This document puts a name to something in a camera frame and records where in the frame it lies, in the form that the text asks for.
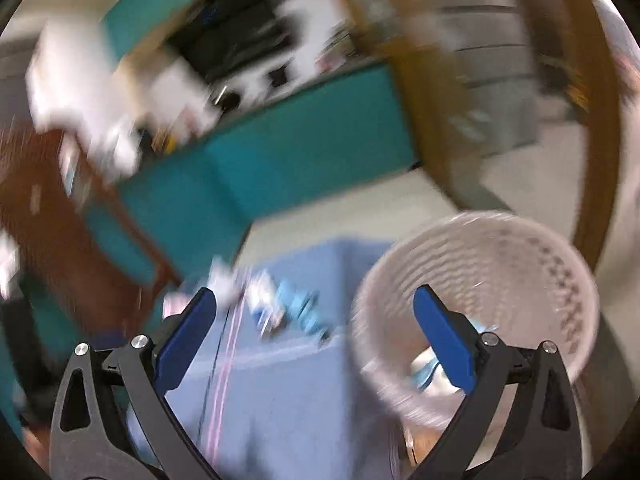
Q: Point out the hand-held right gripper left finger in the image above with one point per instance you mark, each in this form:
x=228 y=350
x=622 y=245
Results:
x=182 y=340

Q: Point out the black range hood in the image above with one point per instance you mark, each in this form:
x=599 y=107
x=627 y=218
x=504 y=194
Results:
x=225 y=45

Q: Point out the carved wooden chair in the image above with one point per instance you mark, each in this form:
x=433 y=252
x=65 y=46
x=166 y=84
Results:
x=50 y=220

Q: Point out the white lattice waste basket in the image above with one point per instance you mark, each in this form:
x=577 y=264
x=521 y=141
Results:
x=525 y=270

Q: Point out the crumpled blue cloth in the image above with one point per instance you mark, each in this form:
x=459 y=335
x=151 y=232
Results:
x=305 y=310

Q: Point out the pink snack wrapper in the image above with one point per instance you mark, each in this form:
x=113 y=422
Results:
x=175 y=305

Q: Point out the frosted glass sliding door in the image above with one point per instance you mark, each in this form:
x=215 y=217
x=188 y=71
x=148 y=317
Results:
x=500 y=85

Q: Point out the white and blue carton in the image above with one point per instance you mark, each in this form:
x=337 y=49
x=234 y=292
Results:
x=262 y=295

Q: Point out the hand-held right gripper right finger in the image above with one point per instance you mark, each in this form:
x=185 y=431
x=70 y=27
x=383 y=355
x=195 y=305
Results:
x=445 y=340

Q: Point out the blue striped blanket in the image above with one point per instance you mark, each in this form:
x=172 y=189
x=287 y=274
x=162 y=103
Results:
x=300 y=400

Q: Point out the teal kitchen cabinets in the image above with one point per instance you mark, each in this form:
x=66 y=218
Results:
x=310 y=145

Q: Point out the crumpled white plastic bag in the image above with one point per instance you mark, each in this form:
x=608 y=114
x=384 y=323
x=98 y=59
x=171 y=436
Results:
x=222 y=282

